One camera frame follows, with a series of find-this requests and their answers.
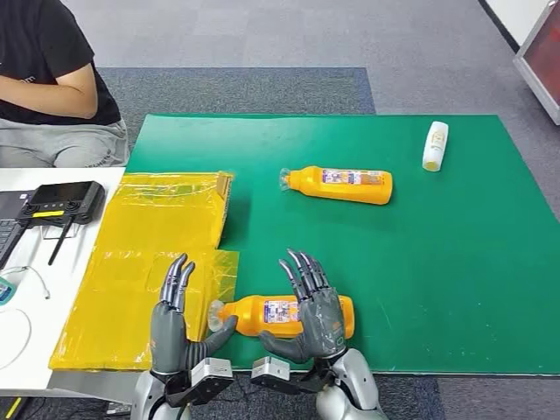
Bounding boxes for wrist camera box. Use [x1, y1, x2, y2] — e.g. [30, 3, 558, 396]
[251, 356, 292, 389]
[191, 357, 235, 390]

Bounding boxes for green table mat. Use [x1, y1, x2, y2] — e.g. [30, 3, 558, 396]
[125, 114, 560, 375]

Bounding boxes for looped white cable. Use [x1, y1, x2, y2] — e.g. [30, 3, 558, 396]
[0, 307, 32, 372]

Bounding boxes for clear controller stand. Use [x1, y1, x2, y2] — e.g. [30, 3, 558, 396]
[41, 222, 82, 240]

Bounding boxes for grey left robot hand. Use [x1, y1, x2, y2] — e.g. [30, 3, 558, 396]
[150, 253, 238, 377]

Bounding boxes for black item with yellow stripe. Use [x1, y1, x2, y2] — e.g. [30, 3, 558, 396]
[0, 395, 27, 420]

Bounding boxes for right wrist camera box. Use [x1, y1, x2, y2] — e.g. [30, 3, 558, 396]
[251, 356, 292, 389]

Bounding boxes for dark laptop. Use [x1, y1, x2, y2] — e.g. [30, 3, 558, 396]
[0, 190, 35, 270]

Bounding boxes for person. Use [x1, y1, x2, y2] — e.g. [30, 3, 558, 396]
[0, 0, 130, 169]

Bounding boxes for orange bottle with clear cap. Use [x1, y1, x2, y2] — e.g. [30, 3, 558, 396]
[208, 294, 355, 340]
[278, 166, 394, 207]

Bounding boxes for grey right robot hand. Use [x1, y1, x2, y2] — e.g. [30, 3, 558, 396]
[259, 248, 347, 365]

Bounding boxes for thin white cable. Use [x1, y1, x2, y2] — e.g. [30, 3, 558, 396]
[0, 265, 51, 301]

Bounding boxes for small white bottle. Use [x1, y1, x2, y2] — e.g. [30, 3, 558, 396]
[422, 121, 449, 172]

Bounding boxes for grey cabinet with red panel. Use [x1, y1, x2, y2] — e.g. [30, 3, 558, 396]
[512, 0, 560, 126]

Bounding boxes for black remote controller with antenna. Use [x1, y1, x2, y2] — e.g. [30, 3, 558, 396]
[17, 180, 107, 267]

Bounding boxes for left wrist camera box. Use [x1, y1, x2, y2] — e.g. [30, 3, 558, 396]
[191, 357, 235, 390]

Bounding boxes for yellow plastic-wrapped board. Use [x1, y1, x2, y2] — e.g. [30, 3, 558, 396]
[49, 171, 241, 372]

